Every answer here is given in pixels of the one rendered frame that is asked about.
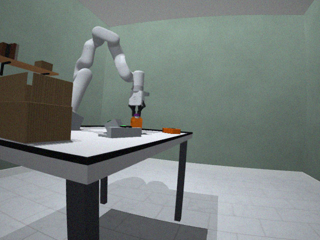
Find grey rectangular panel with round recesses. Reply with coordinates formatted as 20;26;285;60
98;125;142;138

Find grey key housing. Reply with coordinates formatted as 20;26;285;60
104;118;123;130

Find orange digital multimeter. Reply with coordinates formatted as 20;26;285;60
162;128;181;134

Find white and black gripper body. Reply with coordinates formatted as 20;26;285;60
129;90;145;106

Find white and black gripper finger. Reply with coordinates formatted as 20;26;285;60
137;101;146;117
128;105;136;117

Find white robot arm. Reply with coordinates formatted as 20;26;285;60
71;26;150;114

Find brown cardboard box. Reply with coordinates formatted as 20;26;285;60
0;72;73;143

